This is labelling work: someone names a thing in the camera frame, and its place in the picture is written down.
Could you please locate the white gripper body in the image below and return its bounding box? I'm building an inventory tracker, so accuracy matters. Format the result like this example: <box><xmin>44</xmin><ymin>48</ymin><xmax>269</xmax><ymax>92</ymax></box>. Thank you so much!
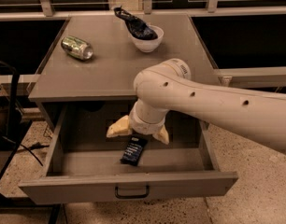
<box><xmin>129</xmin><ymin>100</ymin><xmax>165</xmax><ymax>134</ymax></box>

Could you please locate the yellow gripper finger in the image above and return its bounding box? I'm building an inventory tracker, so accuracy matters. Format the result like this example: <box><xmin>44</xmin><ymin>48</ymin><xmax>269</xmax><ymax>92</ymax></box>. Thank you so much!
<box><xmin>107</xmin><ymin>115</ymin><xmax>133</xmax><ymax>138</ymax></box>
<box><xmin>152</xmin><ymin>126</ymin><xmax>169</xmax><ymax>145</ymax></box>

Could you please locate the dark blue rxbar wrapper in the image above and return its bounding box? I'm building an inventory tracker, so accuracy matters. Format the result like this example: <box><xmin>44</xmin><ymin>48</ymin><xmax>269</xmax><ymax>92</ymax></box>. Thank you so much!
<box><xmin>121</xmin><ymin>136</ymin><xmax>148</xmax><ymax>166</ymax></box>

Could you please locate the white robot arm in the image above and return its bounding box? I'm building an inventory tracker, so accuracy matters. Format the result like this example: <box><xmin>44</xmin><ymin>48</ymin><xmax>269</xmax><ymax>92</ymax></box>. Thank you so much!
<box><xmin>107</xmin><ymin>59</ymin><xmax>286</xmax><ymax>155</ymax></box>

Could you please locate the open grey top drawer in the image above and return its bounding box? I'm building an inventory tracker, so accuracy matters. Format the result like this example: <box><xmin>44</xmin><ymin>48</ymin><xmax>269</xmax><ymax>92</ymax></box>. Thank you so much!
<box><xmin>20</xmin><ymin>101</ymin><xmax>238</xmax><ymax>204</ymax></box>

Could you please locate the grey drawer cabinet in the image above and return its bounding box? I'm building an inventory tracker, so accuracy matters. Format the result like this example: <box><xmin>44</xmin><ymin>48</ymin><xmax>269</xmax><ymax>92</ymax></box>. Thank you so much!
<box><xmin>29</xmin><ymin>14</ymin><xmax>220</xmax><ymax>126</ymax></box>

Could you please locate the white bowl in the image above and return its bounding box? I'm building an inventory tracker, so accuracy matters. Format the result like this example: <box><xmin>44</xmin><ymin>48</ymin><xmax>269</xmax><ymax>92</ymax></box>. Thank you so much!
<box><xmin>131</xmin><ymin>25</ymin><xmax>164</xmax><ymax>53</ymax></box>

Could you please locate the green soda can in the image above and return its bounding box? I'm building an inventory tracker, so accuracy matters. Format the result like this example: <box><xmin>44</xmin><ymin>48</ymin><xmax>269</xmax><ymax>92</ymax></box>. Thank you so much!
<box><xmin>61</xmin><ymin>35</ymin><xmax>93</xmax><ymax>61</ymax></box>

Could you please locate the dark chip bag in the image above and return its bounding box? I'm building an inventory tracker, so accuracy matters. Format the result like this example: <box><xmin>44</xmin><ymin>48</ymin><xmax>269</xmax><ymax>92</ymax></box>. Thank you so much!
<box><xmin>114</xmin><ymin>7</ymin><xmax>158</xmax><ymax>40</ymax></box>

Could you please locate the metal window railing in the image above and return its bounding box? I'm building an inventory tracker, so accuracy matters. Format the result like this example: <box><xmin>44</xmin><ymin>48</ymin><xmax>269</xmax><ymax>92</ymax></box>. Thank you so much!
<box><xmin>0</xmin><ymin>0</ymin><xmax>286</xmax><ymax>22</ymax></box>

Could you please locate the black drawer handle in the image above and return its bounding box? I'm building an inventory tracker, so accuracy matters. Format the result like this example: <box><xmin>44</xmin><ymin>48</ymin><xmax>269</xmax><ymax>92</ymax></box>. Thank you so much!
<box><xmin>115</xmin><ymin>186</ymin><xmax>150</xmax><ymax>200</ymax></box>

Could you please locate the black floor cable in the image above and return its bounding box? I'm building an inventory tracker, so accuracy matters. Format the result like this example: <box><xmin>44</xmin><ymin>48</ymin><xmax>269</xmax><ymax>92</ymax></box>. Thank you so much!
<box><xmin>2</xmin><ymin>135</ymin><xmax>50</xmax><ymax>167</ymax></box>

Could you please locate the black chair frame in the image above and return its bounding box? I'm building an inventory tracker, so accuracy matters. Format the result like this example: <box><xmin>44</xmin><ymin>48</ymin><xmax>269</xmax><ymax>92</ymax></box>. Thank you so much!
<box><xmin>0</xmin><ymin>61</ymin><xmax>31</xmax><ymax>179</ymax></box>

